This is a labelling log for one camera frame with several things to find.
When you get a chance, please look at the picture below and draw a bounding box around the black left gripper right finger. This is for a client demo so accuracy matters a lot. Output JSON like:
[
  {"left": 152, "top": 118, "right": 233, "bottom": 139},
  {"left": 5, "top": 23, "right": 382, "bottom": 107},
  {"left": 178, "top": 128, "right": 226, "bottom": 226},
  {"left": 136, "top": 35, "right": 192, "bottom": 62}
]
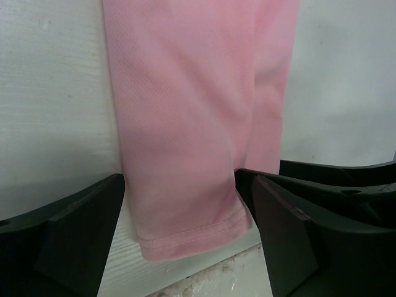
[{"left": 252, "top": 176, "right": 395, "bottom": 296}]

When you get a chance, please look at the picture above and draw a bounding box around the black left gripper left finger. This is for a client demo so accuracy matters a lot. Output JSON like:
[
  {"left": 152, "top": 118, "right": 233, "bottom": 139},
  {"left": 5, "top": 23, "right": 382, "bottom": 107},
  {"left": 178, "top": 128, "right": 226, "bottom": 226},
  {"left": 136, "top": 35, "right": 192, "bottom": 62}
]
[{"left": 1, "top": 174, "right": 124, "bottom": 296}]

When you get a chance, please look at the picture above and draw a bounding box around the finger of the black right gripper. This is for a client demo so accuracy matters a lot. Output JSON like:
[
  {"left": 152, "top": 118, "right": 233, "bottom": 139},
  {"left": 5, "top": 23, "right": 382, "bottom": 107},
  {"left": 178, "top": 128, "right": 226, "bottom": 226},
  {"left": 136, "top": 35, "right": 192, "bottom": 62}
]
[
  {"left": 235, "top": 170, "right": 395, "bottom": 229},
  {"left": 280, "top": 160, "right": 395, "bottom": 187}
]

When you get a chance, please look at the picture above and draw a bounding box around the pink t shirt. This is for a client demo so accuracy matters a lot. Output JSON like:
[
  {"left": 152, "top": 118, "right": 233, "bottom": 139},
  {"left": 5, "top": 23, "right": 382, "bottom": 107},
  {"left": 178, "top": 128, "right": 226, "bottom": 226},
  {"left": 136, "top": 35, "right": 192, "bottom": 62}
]
[{"left": 103, "top": 1, "right": 299, "bottom": 262}]

